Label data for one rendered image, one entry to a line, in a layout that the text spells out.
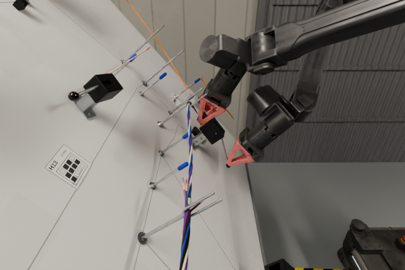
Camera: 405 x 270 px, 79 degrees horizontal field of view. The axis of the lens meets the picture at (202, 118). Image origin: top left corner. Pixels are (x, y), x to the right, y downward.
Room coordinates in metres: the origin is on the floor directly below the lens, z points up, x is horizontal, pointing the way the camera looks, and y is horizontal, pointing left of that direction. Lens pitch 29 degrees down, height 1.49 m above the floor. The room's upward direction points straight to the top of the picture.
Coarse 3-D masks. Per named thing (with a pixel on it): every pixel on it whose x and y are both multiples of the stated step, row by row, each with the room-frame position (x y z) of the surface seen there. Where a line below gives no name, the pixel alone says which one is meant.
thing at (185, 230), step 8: (184, 184) 0.27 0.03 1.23; (184, 192) 0.25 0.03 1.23; (192, 208) 0.24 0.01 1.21; (184, 216) 0.22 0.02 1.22; (184, 224) 0.21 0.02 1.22; (184, 232) 0.20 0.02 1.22; (184, 240) 0.19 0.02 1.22; (184, 248) 0.18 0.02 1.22; (184, 256) 0.17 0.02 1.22; (184, 264) 0.16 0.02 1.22
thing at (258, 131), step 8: (248, 128) 0.59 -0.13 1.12; (256, 128) 0.54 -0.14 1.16; (264, 128) 0.52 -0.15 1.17; (248, 136) 0.53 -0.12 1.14; (256, 136) 0.52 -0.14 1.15; (264, 136) 0.51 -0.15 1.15; (272, 136) 0.52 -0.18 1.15; (248, 144) 0.50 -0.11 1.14; (256, 144) 0.51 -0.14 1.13; (264, 144) 0.51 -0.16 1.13; (256, 152) 0.49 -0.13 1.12
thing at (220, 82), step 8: (224, 72) 0.55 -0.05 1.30; (216, 80) 0.56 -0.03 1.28; (224, 80) 0.54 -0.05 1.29; (232, 80) 0.54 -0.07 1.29; (208, 88) 0.53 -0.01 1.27; (216, 88) 0.55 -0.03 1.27; (224, 88) 0.54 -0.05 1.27; (232, 88) 0.55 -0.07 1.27; (216, 96) 0.52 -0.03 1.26; (224, 96) 0.53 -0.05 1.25; (224, 104) 0.52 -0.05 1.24
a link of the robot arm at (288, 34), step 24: (360, 0) 0.44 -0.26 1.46; (384, 0) 0.41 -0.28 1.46; (288, 24) 0.50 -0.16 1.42; (312, 24) 0.47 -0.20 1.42; (336, 24) 0.44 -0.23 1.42; (360, 24) 0.42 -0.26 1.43; (384, 24) 0.42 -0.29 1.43; (264, 48) 0.50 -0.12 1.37; (288, 48) 0.47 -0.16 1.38; (312, 48) 0.48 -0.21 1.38
